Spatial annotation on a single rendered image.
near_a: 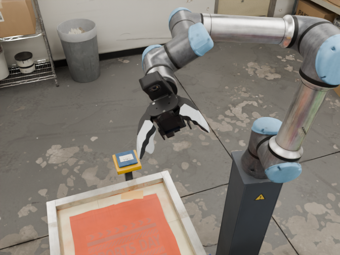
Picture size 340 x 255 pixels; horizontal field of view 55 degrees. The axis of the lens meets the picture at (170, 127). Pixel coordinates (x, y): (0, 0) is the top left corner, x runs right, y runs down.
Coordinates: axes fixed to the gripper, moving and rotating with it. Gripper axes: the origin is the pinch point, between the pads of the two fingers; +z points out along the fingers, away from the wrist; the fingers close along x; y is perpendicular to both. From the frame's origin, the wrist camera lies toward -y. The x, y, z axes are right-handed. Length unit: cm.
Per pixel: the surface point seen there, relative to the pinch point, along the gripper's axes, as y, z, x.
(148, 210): 76, -36, 36
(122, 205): 72, -41, 47
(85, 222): 65, -34, 62
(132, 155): 75, -71, 41
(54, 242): 56, -25, 71
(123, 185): 69, -50, 45
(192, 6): 173, -380, -27
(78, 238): 63, -27, 64
